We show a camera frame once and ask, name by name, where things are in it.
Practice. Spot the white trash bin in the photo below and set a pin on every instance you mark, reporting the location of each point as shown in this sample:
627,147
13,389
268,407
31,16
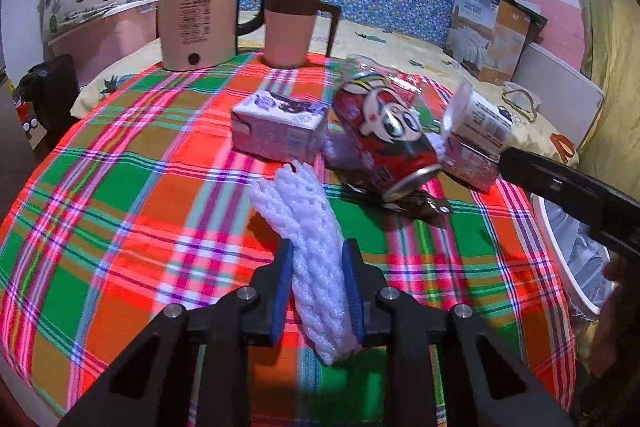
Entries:
552,249

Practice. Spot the grey bin liner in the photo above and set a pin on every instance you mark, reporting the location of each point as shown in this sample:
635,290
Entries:
585,267

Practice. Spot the plaid tablecloth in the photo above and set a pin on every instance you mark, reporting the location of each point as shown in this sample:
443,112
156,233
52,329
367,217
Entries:
125,187

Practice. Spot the white foam net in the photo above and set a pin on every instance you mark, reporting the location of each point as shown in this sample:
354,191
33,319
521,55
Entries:
310,227

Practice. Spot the white board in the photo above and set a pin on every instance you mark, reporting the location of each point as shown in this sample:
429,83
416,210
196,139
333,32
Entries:
560,92

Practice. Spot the yellow curtain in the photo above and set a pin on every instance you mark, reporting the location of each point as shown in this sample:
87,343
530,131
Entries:
610,32

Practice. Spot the brown wrapper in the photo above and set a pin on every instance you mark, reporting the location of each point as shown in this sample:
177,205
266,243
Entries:
425,207

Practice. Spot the black case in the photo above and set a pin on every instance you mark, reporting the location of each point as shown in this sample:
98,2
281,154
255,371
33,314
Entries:
50,92

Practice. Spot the white foam wrap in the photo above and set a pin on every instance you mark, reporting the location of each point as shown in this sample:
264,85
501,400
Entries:
439,147

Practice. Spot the white and purple carton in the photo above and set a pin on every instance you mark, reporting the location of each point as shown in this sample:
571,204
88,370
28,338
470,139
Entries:
480,127

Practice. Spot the bedding package box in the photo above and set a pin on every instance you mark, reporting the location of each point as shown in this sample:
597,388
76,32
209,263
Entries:
492,37

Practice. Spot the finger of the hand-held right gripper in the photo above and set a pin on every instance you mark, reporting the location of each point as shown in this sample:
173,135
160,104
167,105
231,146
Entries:
565,192

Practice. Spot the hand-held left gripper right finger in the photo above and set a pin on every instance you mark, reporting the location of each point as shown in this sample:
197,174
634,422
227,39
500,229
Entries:
352,292

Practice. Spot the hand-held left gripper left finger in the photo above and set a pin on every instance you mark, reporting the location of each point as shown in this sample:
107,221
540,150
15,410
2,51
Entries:
282,287

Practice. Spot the crushed red can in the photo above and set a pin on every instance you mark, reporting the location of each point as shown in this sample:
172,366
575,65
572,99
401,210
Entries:
380,127

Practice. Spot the purple milk carton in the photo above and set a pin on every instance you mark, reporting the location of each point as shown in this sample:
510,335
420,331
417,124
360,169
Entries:
280,127

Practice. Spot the pink storage box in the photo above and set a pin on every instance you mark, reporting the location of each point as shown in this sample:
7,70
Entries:
115,37

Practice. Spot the person's right forearm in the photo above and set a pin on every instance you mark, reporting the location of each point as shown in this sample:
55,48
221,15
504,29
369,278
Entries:
617,337

